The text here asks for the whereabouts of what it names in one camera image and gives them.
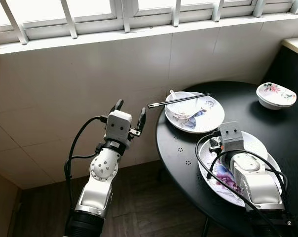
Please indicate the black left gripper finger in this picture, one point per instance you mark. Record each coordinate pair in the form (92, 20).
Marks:
(141, 119)
(117, 105)

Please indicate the blue floral white plate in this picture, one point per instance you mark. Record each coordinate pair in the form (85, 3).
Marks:
(210, 121)

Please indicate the black chopstick silver tip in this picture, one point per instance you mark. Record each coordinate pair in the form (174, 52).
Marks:
(168, 101)
(188, 98)

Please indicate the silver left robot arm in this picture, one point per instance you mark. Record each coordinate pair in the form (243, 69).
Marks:
(102, 170)

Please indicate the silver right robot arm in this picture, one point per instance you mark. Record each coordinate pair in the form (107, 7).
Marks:
(252, 182)

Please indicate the large purple floral plate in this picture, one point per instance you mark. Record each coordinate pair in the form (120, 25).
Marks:
(223, 177)

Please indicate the white ceramic spoon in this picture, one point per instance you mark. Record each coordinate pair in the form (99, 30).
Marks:
(172, 94)

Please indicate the black round metal table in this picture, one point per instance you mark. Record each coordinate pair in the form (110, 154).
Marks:
(267, 138)

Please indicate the small pink floral bowl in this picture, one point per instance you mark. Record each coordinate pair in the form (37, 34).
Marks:
(275, 94)

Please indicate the white barred window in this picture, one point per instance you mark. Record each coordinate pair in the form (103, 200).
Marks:
(139, 24)

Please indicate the dark cabinet with beige top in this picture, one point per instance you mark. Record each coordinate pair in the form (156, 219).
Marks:
(292, 69)

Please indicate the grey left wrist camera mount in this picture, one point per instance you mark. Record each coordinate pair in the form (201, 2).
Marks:
(118, 126)

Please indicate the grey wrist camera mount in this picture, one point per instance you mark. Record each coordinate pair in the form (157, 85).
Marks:
(231, 136)
(118, 126)

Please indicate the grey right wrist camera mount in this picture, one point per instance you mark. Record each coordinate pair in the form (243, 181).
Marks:
(231, 136)

